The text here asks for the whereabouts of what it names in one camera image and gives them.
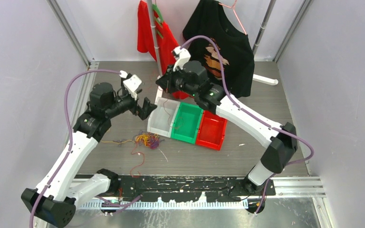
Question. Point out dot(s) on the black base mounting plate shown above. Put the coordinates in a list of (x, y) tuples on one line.
[(186, 189)]

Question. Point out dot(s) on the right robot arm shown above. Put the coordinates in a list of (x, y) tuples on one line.
[(277, 139)]

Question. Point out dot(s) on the metal clothes rack pole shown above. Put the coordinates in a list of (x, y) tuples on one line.
[(154, 37)]

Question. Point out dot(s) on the white plastic bin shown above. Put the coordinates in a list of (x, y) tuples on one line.
[(161, 120)]

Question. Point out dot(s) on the black printed t-shirt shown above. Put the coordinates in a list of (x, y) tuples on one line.
[(232, 61)]

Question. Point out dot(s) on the right metal rack pole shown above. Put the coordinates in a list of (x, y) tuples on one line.
[(263, 25)]

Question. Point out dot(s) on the pink clothes hanger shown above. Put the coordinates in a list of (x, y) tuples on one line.
[(233, 8)]

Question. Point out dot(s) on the red plastic bin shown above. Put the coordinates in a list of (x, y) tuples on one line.
[(211, 132)]

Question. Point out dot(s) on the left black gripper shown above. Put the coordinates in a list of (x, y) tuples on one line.
[(142, 112)]

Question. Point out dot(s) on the red t-shirt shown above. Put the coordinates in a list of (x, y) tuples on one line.
[(145, 42)]

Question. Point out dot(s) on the green clothes hanger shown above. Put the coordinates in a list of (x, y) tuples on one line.
[(158, 20)]

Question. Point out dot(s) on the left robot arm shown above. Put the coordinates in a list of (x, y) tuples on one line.
[(54, 200)]

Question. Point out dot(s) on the green plastic bin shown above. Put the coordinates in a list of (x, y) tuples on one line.
[(186, 123)]

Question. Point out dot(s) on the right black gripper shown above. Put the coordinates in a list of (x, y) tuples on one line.
[(166, 81)]

